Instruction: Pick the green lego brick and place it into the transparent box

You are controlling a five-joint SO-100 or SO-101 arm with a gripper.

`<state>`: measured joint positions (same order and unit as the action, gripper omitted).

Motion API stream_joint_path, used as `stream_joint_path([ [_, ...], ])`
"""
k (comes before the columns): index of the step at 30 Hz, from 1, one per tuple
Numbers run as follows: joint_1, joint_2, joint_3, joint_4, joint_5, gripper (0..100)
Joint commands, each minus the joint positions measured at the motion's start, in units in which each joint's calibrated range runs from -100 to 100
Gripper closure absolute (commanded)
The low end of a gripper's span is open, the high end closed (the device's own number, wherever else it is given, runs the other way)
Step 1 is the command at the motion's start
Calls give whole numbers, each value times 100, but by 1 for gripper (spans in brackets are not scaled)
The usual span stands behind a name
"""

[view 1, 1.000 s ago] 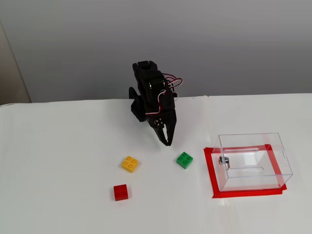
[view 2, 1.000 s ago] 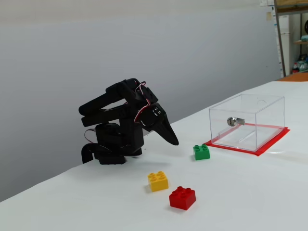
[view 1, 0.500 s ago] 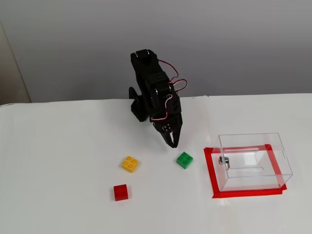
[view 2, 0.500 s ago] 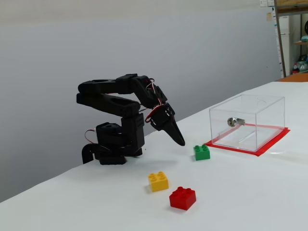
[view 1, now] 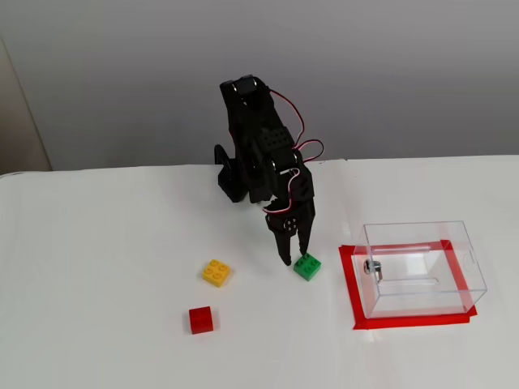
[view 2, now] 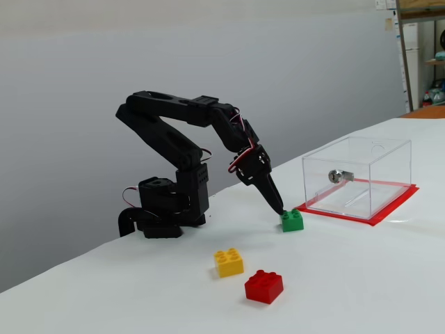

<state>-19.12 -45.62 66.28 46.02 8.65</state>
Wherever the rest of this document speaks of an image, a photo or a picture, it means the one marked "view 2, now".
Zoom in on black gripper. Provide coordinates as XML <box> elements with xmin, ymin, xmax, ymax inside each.
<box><xmin>229</xmin><ymin>142</ymin><xmax>286</xmax><ymax>216</ymax></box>

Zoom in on green lego brick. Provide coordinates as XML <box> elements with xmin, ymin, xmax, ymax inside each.
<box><xmin>280</xmin><ymin>207</ymin><xmax>305</xmax><ymax>233</ymax></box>

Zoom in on transparent plastic box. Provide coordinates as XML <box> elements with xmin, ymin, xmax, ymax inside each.
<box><xmin>301</xmin><ymin>135</ymin><xmax>412</xmax><ymax>220</ymax></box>

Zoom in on yellow lego brick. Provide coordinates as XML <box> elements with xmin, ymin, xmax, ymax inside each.
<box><xmin>213</xmin><ymin>247</ymin><xmax>245</xmax><ymax>278</ymax></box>

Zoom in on red lego brick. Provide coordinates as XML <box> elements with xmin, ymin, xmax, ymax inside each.
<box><xmin>244</xmin><ymin>269</ymin><xmax>284</xmax><ymax>305</ymax></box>

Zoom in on red base mat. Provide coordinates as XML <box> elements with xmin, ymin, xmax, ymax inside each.
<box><xmin>295</xmin><ymin>177</ymin><xmax>420</xmax><ymax>228</ymax></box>

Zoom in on silver cam lock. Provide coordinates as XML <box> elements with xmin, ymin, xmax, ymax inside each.
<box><xmin>327</xmin><ymin>168</ymin><xmax>355</xmax><ymax>184</ymax></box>

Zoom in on black table clamp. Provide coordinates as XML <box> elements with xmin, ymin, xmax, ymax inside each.
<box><xmin>117</xmin><ymin>207</ymin><xmax>161</xmax><ymax>238</ymax></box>

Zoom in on orange wooden table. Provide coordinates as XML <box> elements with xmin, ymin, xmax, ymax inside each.
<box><xmin>398</xmin><ymin>104</ymin><xmax>445</xmax><ymax>120</ymax></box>

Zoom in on metal shelf rack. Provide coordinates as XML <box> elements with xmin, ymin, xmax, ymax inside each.
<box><xmin>395</xmin><ymin>0</ymin><xmax>445</xmax><ymax>112</ymax></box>

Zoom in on white appliance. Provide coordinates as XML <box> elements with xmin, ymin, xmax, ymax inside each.
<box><xmin>402</xmin><ymin>21</ymin><xmax>423</xmax><ymax>109</ymax></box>

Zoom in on clear green plastic bottles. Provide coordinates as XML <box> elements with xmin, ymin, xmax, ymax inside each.
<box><xmin>430</xmin><ymin>79</ymin><xmax>445</xmax><ymax>105</ymax></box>

